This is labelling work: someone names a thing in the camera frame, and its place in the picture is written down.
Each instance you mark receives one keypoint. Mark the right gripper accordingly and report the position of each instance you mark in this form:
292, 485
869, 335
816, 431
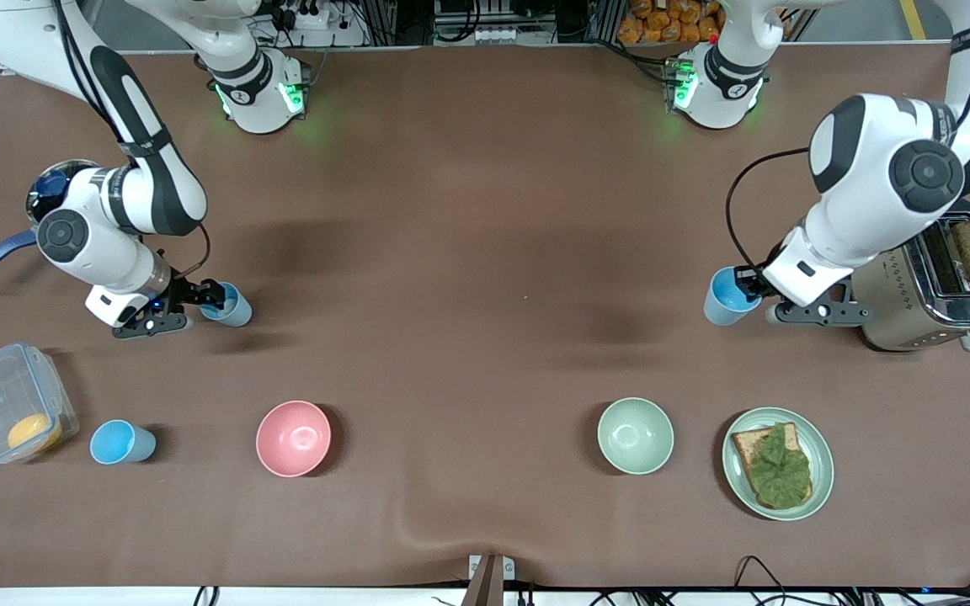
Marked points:
184, 291

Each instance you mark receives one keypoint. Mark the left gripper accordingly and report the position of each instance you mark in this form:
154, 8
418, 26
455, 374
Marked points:
761, 281

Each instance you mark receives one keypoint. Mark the blue plastic cup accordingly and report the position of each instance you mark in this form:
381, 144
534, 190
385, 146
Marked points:
114, 442
721, 305
237, 313

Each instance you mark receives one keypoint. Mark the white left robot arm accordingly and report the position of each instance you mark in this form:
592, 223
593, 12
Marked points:
872, 168

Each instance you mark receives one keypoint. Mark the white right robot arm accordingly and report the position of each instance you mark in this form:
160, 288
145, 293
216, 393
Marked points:
148, 168

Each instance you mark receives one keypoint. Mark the beige chrome toaster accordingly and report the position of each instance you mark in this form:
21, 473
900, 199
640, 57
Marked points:
914, 295

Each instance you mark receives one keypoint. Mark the bread slice under lettuce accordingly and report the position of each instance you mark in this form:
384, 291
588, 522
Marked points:
744, 442

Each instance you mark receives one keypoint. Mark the pink bowl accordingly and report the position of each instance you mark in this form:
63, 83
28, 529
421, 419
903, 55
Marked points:
293, 438

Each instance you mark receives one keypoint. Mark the green lettuce leaf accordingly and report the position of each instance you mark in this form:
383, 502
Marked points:
780, 471

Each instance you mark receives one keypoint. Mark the pale green plate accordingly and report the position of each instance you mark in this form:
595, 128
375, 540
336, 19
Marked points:
822, 463

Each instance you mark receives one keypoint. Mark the pale green bowl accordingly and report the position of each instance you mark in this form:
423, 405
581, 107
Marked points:
635, 435

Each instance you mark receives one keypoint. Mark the glass pot lid blue knob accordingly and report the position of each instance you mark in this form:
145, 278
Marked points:
49, 181

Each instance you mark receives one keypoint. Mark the yellow round food piece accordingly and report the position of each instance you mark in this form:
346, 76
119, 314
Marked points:
33, 431

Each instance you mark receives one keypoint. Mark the bag of orange buns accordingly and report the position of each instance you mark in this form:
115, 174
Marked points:
662, 21

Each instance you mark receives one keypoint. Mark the white power strip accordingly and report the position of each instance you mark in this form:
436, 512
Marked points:
312, 15

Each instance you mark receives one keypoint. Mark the white socket bar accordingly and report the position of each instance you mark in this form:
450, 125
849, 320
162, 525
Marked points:
496, 35

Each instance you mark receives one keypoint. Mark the black right camera mount bracket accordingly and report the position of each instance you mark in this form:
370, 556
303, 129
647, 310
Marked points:
148, 325

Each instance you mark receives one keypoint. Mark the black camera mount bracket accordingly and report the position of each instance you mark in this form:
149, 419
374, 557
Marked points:
839, 313
148, 325

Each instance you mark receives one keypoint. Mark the black left camera mount bracket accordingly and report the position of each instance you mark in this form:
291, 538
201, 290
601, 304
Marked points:
839, 313

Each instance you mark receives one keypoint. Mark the grey metal table bracket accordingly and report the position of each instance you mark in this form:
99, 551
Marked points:
489, 576

